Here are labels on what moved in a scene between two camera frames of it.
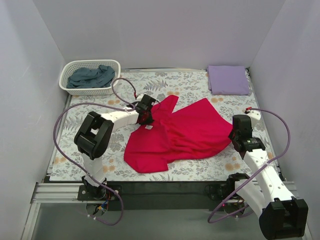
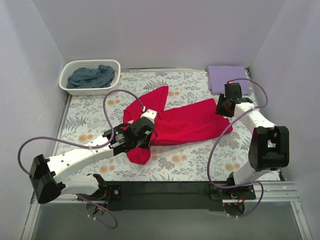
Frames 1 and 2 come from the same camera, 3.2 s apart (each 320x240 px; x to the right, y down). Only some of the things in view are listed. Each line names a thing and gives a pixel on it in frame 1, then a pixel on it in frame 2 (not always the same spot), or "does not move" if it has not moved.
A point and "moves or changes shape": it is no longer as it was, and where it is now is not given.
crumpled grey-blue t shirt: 84,78 does not move
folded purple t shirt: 228,80 does not move
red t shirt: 197,130 moves or changes shape
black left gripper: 146,117 -> 148,139
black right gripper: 233,135 -> 222,107
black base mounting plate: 160,196 does not move
